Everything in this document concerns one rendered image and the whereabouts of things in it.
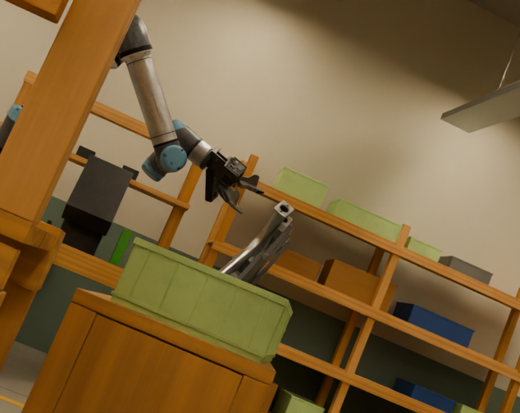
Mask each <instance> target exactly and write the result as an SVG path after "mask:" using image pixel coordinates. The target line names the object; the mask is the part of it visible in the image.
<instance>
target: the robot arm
mask: <svg viewBox="0 0 520 413"><path fill-rule="evenodd" d="M152 52H153V48H152V45H151V42H150V39H149V36H148V31H147V29H146V27H145V24H144V23H143V21H142V20H141V18H140V17H138V16H137V15H136V14H135V17H134V19H133V20H132V22H131V24H130V28H129V29H128V31H127V33H126V35H125V38H124V40H123V42H122V44H121V46H120V49H119V51H118V53H117V55H116V57H115V60H114V62H113V63H112V66H111V69H117V68H118V67H119V66H120V65H121V64H122V63H123V62H125V63H126V65H127V68H128V71H129V74H130V78H131V81H132V84H133V86H134V89H135V93H136V96H137V98H138V101H139V105H140V108H141V111H142V114H143V117H144V121H145V124H146V126H147V129H148V133H149V136H150V138H151V141H152V144H153V147H154V152H153V153H152V154H151V155H150V156H149V157H147V158H146V160H145V162H144V163H143V164H142V166H141V168H142V170H143V171H144V173H145V174H146V175H147V176H148V177H149V178H151V179H152V180H154V181H156V182H158V181H160V180H161V179H162V178H163V177H165V176H166V174H167V173H174V172H177V171H179V170H181V169H182V168H183V167H184V166H185V164H186V162H187V158H188V159H189V160H190V161H191V162H192V163H194V164H195V165H196V166H199V168H200V169H201V170H204V169H205V168H206V167H207V169H206V184H205V201H207V202H212V201H213V200H215V199H216V198H217V197H218V193H219V194H220V196H221V197H222V198H223V200H224V201H225V202H226V203H228V204H229V205H230V206H231V207H232V208H233V209H234V210H236V211H237V212H239V213H240V214H243V212H242V210H241V208H240V207H239V206H238V201H239V196H240V191H239V190H238V189H237V190H234V189H233V188H234V187H235V186H236V184H237V185H238V186H239V187H240V188H246V189H247V190H249V191H253V192H255V193H264V191H263V190H262V189H261V188H259V187H258V186H257V184H258V180H259V176H258V175H252V176H250V177H246V176H243V174H244V173H245V171H246V169H247V166H246V165H245V164H244V163H242V162H241V161H240V160H239V159H237V158H236V157H231V158H229V157H228V158H229V160H228V158H226V157H225V156H223V155H222V154H221V153H220V152H219V151H220V150H221V149H220V148H219V147H218V146H217V147H216V148H215V149H213V148H212V147H211V146H210V145H209V144H207V143H206V142H205V141H204V140H202V139H201V138H200V137H199V136H198V135H197V134H196V133H195V132H194V131H193V130H191V129H190V128H189V126H187V125H185V124H184V123H183V122H181V121H180V120H171V116H170V112H169V110H168V107H167V104H166V100H165V98H164V95H163V91H162V87H161V85H160V82H159V79H158V77H157V72H156V69H155V66H154V64H153V59H152V57H151V54H152ZM23 106H24V104H23V105H22V106H21V107H20V106H18V105H16V104H14V105H12V106H11V108H10V110H8V111H7V116H6V118H5V120H4V121H3V123H2V125H1V127H0V154H1V152H2V149H3V147H4V145H5V143H6V141H7V139H8V137H9V135H10V132H11V130H12V128H13V126H14V124H15V123H16V120H17V117H18V115H19V114H20V112H21V109H22V107H23ZM240 163H241V164H240ZM232 187H233V188H232Z"/></svg>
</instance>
